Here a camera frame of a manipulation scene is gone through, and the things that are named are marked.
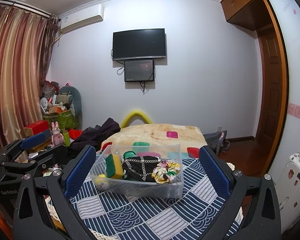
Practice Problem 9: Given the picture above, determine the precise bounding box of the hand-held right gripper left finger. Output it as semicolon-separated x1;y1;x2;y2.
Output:
12;145;97;240

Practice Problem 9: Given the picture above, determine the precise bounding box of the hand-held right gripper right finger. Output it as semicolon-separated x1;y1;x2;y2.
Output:
199;145;282;240

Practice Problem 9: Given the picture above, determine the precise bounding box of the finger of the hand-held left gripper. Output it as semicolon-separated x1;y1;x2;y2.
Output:
1;145;68;178
0;132;47;165

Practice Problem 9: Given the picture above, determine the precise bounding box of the yellow soft toy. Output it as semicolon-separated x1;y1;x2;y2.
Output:
95;174;111;189

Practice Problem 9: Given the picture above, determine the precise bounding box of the yellow and green sponge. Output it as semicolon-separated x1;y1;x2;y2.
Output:
105;154;125;179

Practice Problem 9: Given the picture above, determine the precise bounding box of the floral scrunchie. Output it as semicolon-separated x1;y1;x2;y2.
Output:
152;160;182;184

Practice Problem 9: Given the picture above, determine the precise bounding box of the green knit glove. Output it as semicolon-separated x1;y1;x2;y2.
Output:
123;151;138;161

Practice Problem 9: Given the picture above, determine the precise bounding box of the black bag with chain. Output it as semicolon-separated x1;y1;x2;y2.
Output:
122;155;163;183

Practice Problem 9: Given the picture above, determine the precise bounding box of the clear plastic box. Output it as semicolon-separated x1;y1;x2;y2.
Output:
88;144;184;199

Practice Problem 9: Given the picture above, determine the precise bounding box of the red box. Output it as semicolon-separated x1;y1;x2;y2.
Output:
24;120;49;138

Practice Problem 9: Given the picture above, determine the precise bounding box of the pink rabbit toy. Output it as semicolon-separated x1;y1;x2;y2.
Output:
51;122;63;146

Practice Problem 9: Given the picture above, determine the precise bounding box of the green bottle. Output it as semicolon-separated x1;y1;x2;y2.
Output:
62;131;71;147

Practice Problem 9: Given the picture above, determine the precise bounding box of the grey backpack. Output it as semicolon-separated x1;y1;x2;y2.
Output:
204;131;231;156

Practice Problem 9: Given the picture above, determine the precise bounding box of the green storage box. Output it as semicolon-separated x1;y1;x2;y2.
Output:
43;110;79;131

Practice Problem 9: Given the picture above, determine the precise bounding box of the dark clothes pile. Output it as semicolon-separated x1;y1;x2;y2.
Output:
67;117;122;156

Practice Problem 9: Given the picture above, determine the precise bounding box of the pile of household clutter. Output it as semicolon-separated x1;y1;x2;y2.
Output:
41;80;73;116

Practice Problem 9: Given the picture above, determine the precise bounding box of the grey green pillow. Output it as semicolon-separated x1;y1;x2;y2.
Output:
59;86;82;123

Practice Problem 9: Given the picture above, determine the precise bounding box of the striped brown curtain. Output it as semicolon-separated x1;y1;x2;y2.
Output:
0;1;61;148

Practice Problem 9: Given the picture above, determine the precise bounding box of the beige blanket with coloured squares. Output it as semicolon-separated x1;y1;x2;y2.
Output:
101;123;208;160

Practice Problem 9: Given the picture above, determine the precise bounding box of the blue patterned cloth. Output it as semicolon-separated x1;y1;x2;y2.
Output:
69;152;231;240

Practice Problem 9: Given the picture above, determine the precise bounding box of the white suitcase with stickers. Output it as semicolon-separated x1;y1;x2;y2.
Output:
277;151;300;240

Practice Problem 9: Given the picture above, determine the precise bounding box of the yellow foam arch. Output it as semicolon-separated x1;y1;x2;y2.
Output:
121;110;152;128

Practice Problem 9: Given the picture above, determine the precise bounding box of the brown wooden door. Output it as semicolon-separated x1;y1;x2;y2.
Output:
255;24;283;147

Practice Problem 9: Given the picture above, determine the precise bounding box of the white sliding wardrobe door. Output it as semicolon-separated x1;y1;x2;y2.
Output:
264;0;300;161

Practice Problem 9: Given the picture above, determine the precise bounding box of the white air conditioner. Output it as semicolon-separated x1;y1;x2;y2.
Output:
59;4;105;34

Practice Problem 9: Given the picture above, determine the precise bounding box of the wooden overhead cabinet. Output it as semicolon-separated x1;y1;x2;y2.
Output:
220;0;283;32

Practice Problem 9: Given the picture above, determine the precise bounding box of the small black wall monitor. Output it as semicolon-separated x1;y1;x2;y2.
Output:
124;59;155;83

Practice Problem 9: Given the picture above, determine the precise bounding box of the black wall television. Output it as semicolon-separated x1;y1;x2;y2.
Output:
112;28;167;61

